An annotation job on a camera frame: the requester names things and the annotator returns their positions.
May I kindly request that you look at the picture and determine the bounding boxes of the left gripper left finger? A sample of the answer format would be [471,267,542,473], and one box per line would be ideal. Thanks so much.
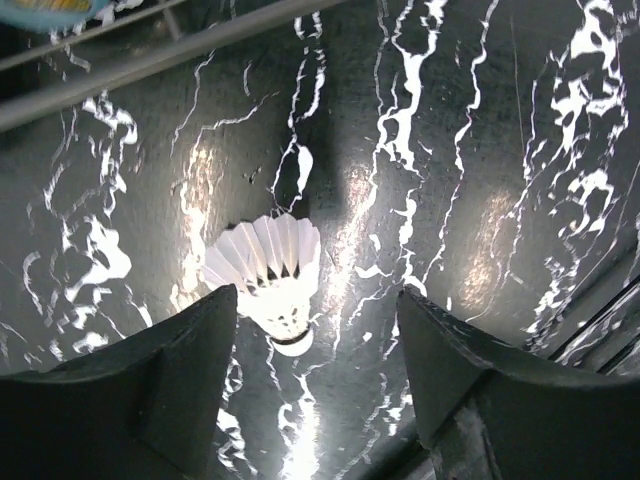
[1,286,237,479]

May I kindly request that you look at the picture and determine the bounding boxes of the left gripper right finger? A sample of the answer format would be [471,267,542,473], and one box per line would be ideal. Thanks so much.
[397,287,639,479]

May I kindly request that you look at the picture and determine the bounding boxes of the white shuttlecock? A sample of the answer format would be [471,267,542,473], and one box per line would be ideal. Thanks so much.
[201,213,321,357]

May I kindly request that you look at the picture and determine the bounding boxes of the blue butterfly mug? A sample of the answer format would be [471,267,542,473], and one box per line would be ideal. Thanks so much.
[1,0,108,29]

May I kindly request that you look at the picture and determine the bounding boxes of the wire dish rack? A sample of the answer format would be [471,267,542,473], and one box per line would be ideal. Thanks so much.
[0,0,351,134]

